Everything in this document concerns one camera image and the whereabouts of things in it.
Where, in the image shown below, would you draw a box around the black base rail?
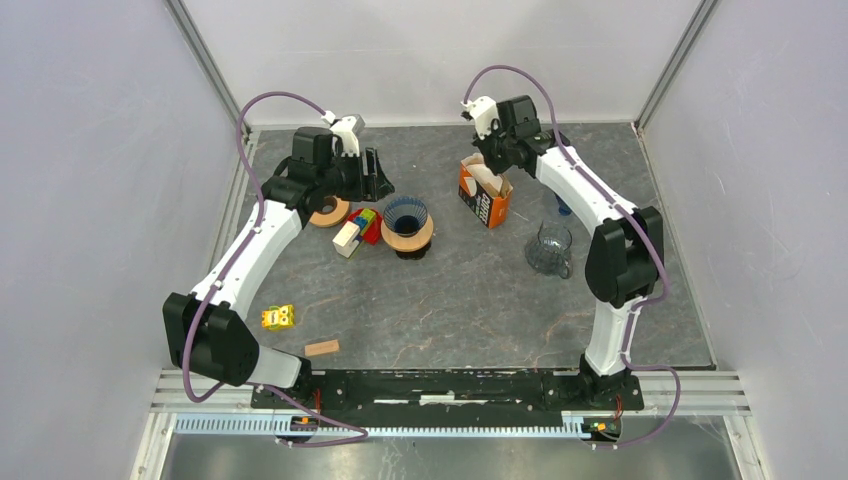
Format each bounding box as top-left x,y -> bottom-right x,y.
286,368 -> 645,427

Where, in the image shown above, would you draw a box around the small wooden ring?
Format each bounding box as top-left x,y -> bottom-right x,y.
307,195 -> 352,229

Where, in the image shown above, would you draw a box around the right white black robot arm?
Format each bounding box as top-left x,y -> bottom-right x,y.
462,95 -> 666,408

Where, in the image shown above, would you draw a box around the dark brown dripper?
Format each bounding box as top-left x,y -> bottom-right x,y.
395,242 -> 432,260

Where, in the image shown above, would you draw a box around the grey slotted cable duct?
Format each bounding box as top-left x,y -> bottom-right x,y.
174,413 -> 621,440

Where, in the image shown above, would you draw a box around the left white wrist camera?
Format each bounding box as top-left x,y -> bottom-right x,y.
321,110 -> 365,156

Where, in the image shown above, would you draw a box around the flat wooden block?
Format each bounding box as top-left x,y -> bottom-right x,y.
304,339 -> 341,358

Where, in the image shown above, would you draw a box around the clear glass pitcher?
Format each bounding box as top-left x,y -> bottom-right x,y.
524,222 -> 573,279

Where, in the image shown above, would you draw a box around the blue ribbed dripper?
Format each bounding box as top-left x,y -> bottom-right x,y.
383,196 -> 428,237
556,196 -> 572,216

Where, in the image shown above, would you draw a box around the purple cable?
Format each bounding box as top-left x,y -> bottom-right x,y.
181,91 -> 370,449
462,64 -> 682,452

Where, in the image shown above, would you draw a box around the orange coffee filter box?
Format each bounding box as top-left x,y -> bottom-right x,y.
458,153 -> 513,229

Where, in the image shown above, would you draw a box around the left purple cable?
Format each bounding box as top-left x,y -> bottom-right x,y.
181,91 -> 370,449

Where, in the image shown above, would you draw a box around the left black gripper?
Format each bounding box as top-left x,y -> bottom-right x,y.
318,147 -> 395,203

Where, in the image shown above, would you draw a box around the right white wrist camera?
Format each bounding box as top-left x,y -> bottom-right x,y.
461,96 -> 499,140

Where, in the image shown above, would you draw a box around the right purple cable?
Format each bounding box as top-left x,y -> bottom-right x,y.
462,64 -> 682,452

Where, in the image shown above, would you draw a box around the colourful toy block pile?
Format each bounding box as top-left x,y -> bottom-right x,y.
332,208 -> 383,258

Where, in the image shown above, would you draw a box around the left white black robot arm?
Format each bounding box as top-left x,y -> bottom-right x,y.
163,116 -> 394,408

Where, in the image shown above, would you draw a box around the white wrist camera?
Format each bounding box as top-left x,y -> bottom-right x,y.
321,110 -> 365,156
461,96 -> 499,140

